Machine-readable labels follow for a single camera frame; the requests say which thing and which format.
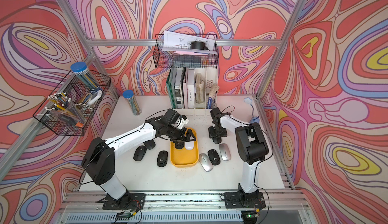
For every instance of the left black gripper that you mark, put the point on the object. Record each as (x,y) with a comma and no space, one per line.
(182,137)

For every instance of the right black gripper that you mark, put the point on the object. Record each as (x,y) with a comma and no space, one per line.
(212,134)

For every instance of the white mouse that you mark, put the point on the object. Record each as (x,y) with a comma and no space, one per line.
(189,145)

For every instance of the silver mouse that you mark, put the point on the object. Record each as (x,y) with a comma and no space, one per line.
(224,152)
(205,162)

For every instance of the yellow storage tray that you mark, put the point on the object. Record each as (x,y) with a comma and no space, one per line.
(184,157)

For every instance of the black mouse with flower sticker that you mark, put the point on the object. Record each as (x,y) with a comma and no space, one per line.
(214,157)

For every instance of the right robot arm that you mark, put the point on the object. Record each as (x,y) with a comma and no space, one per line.
(251,145)

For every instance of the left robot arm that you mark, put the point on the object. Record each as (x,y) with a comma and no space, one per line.
(99,160)

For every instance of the small blue desk lamp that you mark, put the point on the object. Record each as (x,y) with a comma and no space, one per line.
(254,118)

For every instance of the white file organizer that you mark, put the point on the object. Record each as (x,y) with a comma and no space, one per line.
(206,87)

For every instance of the green folder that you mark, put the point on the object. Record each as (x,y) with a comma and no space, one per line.
(170,89)

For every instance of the white book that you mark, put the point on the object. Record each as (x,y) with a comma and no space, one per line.
(191,88)

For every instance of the blue lid tube on table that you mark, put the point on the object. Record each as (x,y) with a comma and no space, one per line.
(132,101)

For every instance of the black tape roll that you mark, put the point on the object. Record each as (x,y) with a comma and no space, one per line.
(198,45)

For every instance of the white papers in basket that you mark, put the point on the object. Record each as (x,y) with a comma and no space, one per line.
(178,42)

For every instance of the blue lid tube in basket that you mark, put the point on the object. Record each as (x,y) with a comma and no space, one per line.
(84,74)

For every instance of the clear pen holder cup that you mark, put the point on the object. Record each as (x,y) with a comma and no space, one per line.
(64,109)

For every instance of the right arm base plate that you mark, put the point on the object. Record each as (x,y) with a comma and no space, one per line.
(233,200)

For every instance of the black wire basket back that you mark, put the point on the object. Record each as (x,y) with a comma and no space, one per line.
(169,59)

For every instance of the black wire basket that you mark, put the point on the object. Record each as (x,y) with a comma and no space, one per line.
(87,103)
(169,59)

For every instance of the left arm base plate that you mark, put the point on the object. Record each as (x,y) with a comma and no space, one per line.
(129,201)

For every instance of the aluminium front rail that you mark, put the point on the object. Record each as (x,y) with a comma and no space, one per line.
(194,207)

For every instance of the black wire basket left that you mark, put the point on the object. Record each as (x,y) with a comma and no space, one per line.
(87,103)

